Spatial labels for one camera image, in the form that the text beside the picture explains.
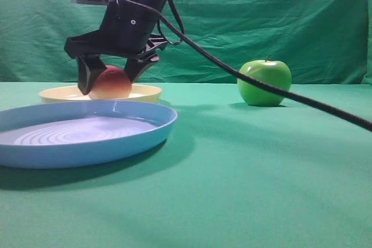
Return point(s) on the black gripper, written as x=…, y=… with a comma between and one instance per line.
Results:
x=125, y=31

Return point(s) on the round red-yellow bread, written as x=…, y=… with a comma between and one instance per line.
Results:
x=113, y=83

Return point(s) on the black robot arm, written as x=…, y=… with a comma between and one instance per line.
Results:
x=125, y=31

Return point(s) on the yellow plastic plate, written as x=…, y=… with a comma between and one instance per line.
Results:
x=139, y=92

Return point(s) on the blue plastic plate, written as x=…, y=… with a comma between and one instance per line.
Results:
x=81, y=133

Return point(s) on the green table cloth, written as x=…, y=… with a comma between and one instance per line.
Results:
x=229, y=175

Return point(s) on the green apple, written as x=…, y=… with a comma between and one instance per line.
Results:
x=273, y=72

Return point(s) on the green backdrop cloth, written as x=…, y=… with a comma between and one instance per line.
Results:
x=322, y=41

